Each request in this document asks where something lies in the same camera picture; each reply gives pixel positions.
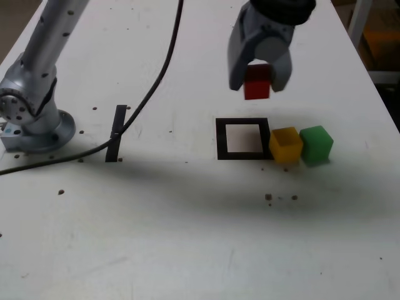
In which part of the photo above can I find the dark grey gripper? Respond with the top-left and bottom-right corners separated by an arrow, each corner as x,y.
227,4 -> 297,94

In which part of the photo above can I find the red cube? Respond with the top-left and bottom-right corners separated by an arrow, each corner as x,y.
242,63 -> 272,101

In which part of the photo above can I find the yellow cube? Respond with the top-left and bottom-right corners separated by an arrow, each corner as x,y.
268,126 -> 304,165

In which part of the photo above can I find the green cube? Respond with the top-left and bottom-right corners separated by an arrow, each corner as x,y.
299,124 -> 334,168

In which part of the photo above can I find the black tape square outline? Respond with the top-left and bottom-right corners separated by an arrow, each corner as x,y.
215,117 -> 272,161

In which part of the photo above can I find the yellow box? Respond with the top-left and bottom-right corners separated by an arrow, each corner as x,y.
359,24 -> 400,71

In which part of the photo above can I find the black tape strip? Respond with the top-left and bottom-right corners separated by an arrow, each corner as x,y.
105,104 -> 128,163

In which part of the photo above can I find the black cable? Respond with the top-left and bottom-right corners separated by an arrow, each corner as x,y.
0,0 -> 185,176

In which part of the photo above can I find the white metal frame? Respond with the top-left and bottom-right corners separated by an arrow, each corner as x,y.
346,0 -> 400,85

